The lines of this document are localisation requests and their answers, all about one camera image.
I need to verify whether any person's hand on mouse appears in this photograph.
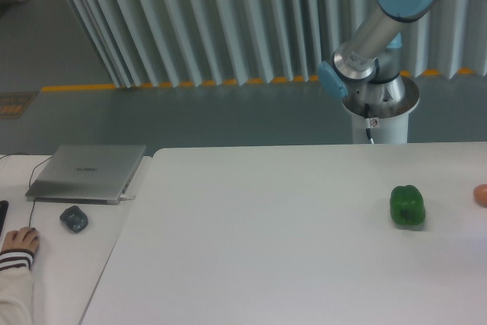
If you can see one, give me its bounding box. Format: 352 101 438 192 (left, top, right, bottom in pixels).
1 227 40 256

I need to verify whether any cream striped sleeve forearm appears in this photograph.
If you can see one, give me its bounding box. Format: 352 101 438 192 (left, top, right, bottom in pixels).
1 249 34 324

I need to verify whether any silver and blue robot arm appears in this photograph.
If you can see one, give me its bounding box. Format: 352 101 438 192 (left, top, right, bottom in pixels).
317 0 439 100

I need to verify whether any green bell pepper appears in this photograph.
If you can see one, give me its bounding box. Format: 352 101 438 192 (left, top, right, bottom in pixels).
390 185 426 226

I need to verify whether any black keyboard edge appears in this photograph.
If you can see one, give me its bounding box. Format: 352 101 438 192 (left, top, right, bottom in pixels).
0 200 9 234

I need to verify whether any closed silver laptop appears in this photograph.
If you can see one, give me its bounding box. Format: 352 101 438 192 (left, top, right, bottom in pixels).
25 145 146 205

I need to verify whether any white usb plug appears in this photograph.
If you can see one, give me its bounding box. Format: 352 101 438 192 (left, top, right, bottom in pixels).
119 195 136 201

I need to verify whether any white pleated folding partition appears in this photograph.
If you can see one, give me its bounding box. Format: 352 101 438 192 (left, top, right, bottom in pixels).
68 0 486 88

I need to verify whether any orange round fruit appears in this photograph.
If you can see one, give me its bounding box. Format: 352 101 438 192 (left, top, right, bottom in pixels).
473 184 487 207

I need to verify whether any black mouse cable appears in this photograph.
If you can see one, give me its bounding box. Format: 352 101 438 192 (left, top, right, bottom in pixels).
0 152 56 229

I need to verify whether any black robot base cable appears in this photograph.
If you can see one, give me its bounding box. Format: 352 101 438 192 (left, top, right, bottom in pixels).
362 102 376 145

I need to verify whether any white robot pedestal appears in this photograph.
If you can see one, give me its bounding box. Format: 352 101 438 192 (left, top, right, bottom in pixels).
342 75 419 144

